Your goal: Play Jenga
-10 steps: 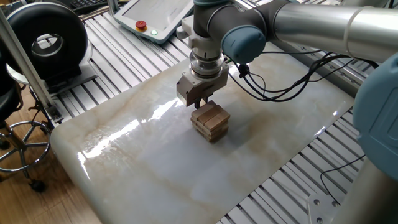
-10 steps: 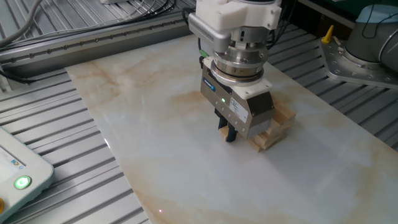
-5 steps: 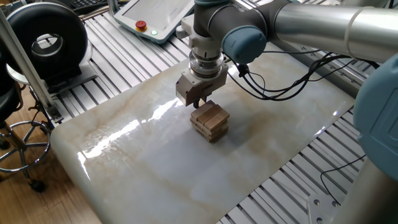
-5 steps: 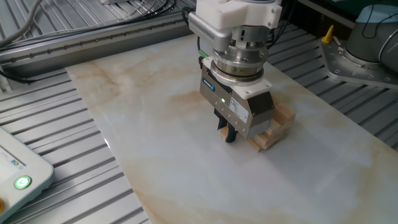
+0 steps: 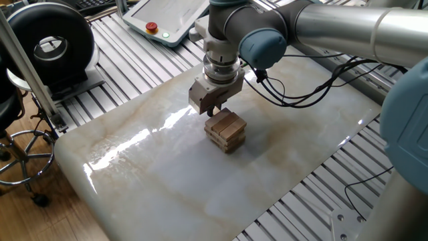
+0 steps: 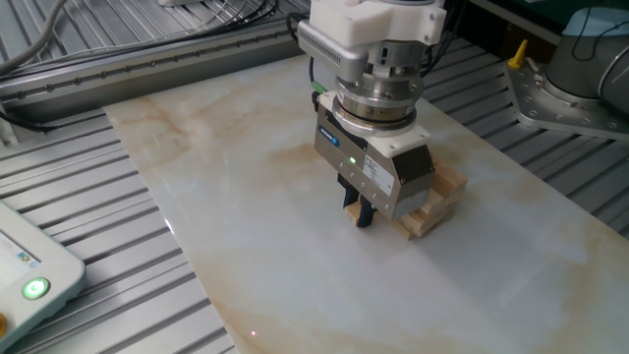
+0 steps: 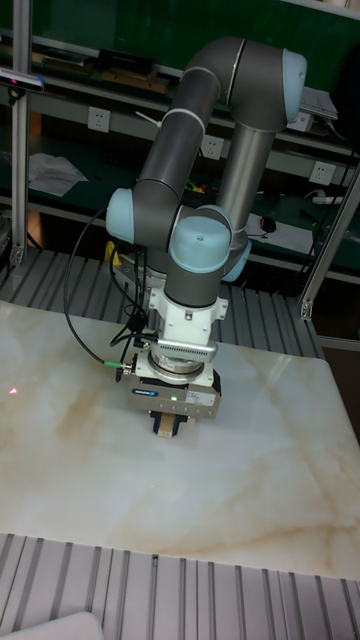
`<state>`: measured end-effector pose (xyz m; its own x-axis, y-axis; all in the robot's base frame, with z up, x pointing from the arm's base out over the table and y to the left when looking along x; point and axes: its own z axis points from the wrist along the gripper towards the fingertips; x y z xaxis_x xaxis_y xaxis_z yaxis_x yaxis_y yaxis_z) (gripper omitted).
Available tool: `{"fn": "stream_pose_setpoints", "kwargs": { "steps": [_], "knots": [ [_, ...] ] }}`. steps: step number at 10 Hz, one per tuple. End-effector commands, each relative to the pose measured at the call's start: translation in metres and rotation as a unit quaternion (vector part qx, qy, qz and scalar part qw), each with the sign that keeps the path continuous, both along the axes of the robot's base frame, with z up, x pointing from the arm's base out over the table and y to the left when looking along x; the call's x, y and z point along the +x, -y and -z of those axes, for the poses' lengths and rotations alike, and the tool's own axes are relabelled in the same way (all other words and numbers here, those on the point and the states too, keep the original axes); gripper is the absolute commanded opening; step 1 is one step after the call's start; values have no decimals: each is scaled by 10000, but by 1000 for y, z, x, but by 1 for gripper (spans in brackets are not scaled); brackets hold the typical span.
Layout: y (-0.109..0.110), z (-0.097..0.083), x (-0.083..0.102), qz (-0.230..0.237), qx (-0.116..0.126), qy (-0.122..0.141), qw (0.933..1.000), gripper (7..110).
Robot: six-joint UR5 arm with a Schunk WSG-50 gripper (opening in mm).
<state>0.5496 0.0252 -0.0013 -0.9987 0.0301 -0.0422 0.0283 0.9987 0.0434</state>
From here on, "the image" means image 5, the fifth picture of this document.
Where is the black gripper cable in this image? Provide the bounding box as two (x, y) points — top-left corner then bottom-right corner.
(243, 53), (409, 110)

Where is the black stool chrome base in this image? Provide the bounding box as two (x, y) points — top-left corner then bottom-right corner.
(0, 39), (58, 208)

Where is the thin black cable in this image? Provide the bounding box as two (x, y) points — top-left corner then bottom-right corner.
(344, 166), (395, 220)

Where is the aluminium side rail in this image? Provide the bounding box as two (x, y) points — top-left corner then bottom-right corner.
(294, 43), (395, 104)

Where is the aluminium frame post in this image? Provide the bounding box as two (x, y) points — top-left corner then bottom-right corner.
(0, 9), (70, 133)
(115, 0), (130, 18)

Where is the black cable green plug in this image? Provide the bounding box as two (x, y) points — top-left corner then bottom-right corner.
(239, 58), (268, 84)

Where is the white marble board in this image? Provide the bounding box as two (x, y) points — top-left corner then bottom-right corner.
(53, 46), (383, 241)

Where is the silver force torque sensor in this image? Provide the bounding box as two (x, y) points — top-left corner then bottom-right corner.
(202, 53), (242, 85)

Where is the black ring device white base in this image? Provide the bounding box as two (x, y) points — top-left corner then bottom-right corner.
(5, 1), (106, 101)

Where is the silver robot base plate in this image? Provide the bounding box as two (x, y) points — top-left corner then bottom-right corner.
(330, 209), (368, 241)

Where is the white teach pendant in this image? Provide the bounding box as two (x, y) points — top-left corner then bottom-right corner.
(122, 0), (211, 48)

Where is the black keyboard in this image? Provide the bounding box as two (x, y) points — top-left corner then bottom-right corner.
(75, 0), (116, 11)

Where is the grey Schunk gripper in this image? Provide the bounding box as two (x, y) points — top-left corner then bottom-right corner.
(188, 66), (246, 118)

